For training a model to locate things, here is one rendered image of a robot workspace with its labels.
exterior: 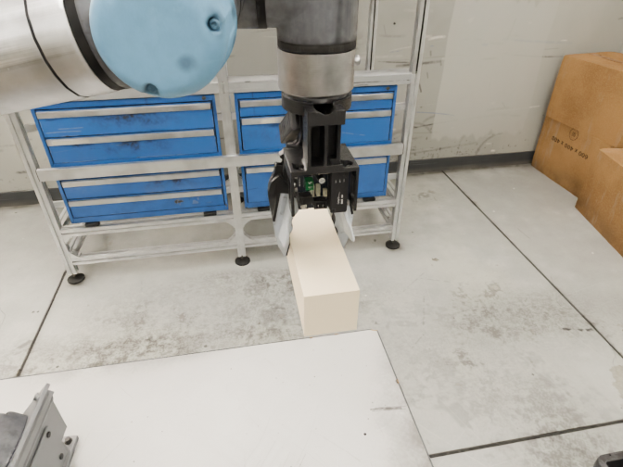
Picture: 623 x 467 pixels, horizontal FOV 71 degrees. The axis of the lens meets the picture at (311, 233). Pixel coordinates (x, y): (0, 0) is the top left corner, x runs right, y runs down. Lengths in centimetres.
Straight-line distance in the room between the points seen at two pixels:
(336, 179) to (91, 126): 169
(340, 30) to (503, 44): 289
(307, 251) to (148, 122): 155
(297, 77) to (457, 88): 281
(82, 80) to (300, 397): 70
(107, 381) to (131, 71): 78
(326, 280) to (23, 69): 33
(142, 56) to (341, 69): 21
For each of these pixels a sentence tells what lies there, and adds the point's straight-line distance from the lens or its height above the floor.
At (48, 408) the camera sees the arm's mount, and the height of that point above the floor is 83.
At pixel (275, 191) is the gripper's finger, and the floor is 117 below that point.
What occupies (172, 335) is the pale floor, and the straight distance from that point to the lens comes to 202.
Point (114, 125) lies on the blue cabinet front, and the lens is 204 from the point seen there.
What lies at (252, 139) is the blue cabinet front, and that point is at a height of 67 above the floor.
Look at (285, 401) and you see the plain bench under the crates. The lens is 88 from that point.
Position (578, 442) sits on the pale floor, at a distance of 188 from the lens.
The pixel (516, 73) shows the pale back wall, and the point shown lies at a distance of 340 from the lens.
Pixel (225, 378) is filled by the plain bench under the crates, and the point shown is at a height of 70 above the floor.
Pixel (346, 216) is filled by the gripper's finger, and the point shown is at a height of 115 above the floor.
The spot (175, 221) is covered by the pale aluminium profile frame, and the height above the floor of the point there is 29.
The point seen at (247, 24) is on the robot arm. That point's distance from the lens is 43.
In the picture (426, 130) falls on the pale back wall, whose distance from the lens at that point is 322.
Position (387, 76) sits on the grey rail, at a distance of 203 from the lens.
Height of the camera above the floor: 142
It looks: 34 degrees down
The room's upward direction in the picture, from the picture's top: straight up
